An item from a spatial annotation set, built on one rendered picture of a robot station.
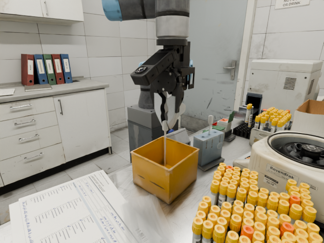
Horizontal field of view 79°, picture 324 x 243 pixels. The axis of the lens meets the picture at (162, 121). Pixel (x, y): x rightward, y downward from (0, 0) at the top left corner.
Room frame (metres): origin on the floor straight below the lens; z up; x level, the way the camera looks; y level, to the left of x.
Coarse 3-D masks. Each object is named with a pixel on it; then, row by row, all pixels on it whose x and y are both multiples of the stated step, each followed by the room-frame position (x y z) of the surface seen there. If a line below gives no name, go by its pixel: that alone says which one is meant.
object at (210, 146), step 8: (200, 136) 0.55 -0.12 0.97; (208, 136) 0.55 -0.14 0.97; (216, 136) 0.56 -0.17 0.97; (200, 144) 0.53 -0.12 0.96; (208, 144) 0.54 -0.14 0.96; (216, 144) 0.56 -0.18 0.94; (200, 152) 0.53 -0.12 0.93; (208, 152) 0.54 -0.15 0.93; (216, 152) 0.57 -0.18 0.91; (200, 160) 0.53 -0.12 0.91; (208, 160) 0.54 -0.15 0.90; (216, 160) 0.56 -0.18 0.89; (224, 160) 0.57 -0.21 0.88; (200, 168) 0.53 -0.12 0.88; (208, 168) 0.52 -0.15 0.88
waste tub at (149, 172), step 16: (160, 144) 0.54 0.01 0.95; (176, 144) 0.52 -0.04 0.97; (144, 160) 0.42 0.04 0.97; (160, 160) 0.54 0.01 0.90; (176, 160) 0.52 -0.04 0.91; (192, 160) 0.45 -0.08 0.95; (144, 176) 0.43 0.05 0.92; (160, 176) 0.39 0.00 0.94; (176, 176) 0.40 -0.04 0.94; (192, 176) 0.45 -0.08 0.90; (160, 192) 0.39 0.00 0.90; (176, 192) 0.40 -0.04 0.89
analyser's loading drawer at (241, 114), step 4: (240, 108) 0.99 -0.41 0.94; (244, 108) 0.98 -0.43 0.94; (252, 108) 0.99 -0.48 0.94; (256, 108) 1.06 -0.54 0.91; (236, 112) 0.95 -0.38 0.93; (240, 112) 0.94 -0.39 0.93; (244, 112) 0.97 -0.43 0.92; (236, 116) 0.95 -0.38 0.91; (240, 116) 0.93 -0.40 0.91; (244, 116) 0.92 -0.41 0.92; (244, 120) 0.92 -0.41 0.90
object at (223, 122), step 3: (219, 120) 0.77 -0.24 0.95; (222, 120) 0.77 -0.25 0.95; (225, 120) 0.77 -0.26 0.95; (219, 123) 0.76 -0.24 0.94; (222, 123) 0.75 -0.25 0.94; (225, 123) 0.74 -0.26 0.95; (228, 123) 0.74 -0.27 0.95; (222, 126) 0.75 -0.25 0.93; (225, 126) 0.74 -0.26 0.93; (228, 126) 0.75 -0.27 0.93; (225, 129) 0.74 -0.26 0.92; (228, 129) 0.75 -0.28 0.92
